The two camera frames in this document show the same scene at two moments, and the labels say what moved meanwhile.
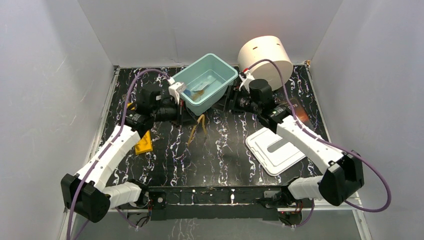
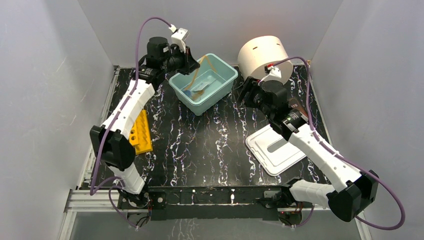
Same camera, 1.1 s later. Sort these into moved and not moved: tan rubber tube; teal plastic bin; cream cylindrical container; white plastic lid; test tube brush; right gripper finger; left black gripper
Moved: right gripper finger; tan rubber tube; left black gripper
Not moved: white plastic lid; test tube brush; cream cylindrical container; teal plastic bin
